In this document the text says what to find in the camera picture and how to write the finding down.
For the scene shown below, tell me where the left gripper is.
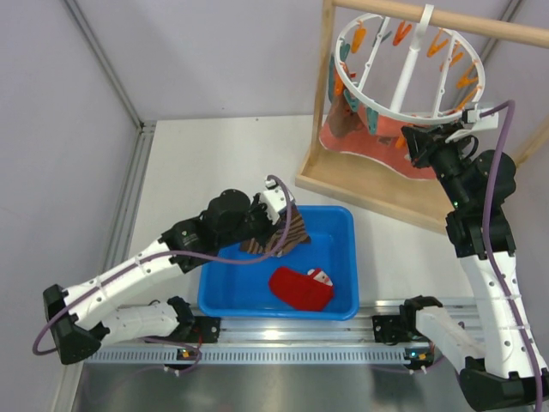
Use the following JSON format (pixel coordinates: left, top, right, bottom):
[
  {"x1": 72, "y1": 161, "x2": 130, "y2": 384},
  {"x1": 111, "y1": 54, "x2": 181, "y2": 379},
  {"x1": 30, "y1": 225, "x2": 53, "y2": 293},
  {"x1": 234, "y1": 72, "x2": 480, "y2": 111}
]
[{"x1": 218, "y1": 192, "x2": 287, "y2": 248}]

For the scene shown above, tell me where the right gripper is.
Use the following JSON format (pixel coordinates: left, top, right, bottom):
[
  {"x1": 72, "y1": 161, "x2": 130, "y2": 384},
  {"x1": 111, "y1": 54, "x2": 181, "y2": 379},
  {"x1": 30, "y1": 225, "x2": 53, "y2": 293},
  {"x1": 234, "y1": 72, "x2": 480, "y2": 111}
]
[{"x1": 405, "y1": 121, "x2": 473, "y2": 209}]

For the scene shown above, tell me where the salmon pink cloth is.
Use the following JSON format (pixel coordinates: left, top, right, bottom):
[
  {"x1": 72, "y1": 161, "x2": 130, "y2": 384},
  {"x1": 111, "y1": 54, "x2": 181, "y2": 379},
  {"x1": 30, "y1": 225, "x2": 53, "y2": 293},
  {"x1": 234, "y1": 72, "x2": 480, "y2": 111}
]
[{"x1": 317, "y1": 55, "x2": 438, "y2": 181}]

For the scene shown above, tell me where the brown striped sock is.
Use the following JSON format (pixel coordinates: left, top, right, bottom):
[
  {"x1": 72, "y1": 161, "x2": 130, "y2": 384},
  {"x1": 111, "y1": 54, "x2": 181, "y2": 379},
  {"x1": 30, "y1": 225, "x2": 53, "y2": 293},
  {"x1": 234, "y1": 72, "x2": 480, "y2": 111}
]
[{"x1": 239, "y1": 206, "x2": 311, "y2": 258}]

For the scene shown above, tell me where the white round clip hanger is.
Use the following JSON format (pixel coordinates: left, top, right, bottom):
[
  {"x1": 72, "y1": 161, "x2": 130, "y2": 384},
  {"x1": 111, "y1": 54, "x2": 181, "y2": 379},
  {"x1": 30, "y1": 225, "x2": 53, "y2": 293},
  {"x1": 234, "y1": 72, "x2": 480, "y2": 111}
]
[{"x1": 327, "y1": 3, "x2": 486, "y2": 136}]

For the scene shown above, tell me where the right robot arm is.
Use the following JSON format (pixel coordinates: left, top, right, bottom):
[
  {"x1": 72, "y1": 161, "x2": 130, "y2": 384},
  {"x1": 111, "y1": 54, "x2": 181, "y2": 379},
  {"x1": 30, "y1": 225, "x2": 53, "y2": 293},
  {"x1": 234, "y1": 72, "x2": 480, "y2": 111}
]
[{"x1": 400, "y1": 124, "x2": 548, "y2": 411}]

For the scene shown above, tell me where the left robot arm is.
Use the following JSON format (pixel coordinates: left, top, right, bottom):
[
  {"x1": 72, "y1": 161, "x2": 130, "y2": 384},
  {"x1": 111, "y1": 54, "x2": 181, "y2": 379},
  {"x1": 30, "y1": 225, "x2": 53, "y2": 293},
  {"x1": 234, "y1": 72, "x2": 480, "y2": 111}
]
[{"x1": 39, "y1": 180, "x2": 293, "y2": 365}]

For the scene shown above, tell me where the wooden hanger stand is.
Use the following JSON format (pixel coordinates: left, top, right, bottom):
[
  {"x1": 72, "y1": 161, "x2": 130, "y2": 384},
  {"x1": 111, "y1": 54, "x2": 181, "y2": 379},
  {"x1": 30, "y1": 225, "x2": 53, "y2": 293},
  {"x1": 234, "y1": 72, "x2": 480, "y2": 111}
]
[{"x1": 296, "y1": 1, "x2": 548, "y2": 232}]

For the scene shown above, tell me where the blue plastic bin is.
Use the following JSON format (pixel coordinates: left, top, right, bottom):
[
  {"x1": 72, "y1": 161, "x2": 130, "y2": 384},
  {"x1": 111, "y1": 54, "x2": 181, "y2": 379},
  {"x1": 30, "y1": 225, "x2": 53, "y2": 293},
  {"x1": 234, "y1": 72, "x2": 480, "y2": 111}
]
[{"x1": 197, "y1": 206, "x2": 359, "y2": 321}]

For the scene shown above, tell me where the brown hanging sock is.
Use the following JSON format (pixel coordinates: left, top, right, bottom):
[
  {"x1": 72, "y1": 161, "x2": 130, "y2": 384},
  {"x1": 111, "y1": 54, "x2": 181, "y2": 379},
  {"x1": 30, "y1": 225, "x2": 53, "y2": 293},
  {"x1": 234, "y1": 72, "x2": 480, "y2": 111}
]
[{"x1": 328, "y1": 94, "x2": 364, "y2": 138}]

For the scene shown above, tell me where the red santa sock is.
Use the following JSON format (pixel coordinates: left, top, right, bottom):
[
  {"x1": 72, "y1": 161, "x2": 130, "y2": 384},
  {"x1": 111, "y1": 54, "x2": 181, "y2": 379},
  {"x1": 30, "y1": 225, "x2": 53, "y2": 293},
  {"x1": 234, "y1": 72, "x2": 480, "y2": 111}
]
[{"x1": 268, "y1": 267, "x2": 335, "y2": 312}]

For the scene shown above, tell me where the white base board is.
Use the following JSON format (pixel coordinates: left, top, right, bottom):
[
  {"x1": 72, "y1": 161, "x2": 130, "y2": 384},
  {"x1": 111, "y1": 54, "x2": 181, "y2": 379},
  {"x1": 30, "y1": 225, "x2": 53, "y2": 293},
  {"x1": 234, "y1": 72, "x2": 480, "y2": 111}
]
[{"x1": 130, "y1": 115, "x2": 473, "y2": 306}]

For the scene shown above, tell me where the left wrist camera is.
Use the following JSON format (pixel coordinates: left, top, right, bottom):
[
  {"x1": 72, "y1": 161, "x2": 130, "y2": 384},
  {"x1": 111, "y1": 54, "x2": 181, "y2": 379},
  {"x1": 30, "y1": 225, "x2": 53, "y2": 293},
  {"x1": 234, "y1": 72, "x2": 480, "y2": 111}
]
[{"x1": 255, "y1": 178, "x2": 295, "y2": 225}]

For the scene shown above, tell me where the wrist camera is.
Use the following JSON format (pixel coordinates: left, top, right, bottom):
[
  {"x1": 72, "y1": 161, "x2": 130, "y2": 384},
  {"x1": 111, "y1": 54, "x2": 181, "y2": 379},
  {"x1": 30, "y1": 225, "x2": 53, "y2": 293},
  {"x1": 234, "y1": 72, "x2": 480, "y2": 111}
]
[
  {"x1": 255, "y1": 178, "x2": 295, "y2": 225},
  {"x1": 462, "y1": 102, "x2": 499, "y2": 132}
]

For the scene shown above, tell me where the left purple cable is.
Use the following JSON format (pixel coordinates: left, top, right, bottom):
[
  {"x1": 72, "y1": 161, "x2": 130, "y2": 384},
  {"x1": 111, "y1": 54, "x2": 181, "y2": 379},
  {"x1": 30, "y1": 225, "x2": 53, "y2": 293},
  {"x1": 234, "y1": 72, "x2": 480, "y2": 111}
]
[{"x1": 33, "y1": 173, "x2": 298, "y2": 377}]

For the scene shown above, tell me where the purple cable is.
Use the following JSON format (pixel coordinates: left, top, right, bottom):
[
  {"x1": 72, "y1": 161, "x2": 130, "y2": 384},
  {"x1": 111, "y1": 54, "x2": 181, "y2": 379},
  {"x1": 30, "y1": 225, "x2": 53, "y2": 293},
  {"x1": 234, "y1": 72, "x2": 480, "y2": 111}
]
[
  {"x1": 33, "y1": 173, "x2": 298, "y2": 377},
  {"x1": 454, "y1": 100, "x2": 548, "y2": 387}
]

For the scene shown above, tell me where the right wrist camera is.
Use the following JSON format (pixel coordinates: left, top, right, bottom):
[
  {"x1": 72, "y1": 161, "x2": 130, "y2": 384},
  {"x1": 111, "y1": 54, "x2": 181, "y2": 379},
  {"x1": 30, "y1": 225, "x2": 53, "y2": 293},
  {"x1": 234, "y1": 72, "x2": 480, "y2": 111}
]
[{"x1": 462, "y1": 102, "x2": 499, "y2": 132}]

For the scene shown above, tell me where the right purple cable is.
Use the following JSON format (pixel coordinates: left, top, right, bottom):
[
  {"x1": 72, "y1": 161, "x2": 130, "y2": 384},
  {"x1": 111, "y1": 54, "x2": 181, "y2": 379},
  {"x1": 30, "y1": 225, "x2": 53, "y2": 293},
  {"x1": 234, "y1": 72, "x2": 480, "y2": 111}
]
[{"x1": 454, "y1": 100, "x2": 548, "y2": 387}]

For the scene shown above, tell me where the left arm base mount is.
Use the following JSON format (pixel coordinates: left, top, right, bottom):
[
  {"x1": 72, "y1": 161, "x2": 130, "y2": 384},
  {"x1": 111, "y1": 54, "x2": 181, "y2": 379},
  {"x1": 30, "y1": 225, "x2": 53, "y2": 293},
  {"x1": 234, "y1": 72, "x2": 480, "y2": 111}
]
[{"x1": 150, "y1": 316, "x2": 221, "y2": 344}]

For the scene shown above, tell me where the aluminium rail frame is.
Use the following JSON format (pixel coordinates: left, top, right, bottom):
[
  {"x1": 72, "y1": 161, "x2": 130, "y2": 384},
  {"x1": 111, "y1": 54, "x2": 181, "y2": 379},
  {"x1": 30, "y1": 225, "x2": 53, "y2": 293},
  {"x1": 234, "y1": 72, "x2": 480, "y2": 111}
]
[{"x1": 51, "y1": 0, "x2": 549, "y2": 412}]

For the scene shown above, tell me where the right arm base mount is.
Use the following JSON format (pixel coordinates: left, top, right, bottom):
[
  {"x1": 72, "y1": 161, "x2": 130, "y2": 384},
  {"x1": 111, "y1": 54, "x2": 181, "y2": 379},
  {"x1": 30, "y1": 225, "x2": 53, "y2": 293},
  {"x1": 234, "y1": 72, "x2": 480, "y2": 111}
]
[{"x1": 371, "y1": 315, "x2": 425, "y2": 346}]

